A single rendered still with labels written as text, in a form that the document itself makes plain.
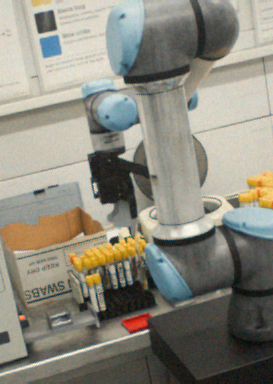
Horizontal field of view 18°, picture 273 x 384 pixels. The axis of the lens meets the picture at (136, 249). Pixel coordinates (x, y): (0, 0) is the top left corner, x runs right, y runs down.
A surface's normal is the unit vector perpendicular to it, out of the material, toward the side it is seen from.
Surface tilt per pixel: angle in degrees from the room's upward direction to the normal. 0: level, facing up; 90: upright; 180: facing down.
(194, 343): 4
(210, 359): 4
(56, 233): 88
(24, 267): 91
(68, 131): 90
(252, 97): 90
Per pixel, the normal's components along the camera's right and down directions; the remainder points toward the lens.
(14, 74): 0.32, 0.31
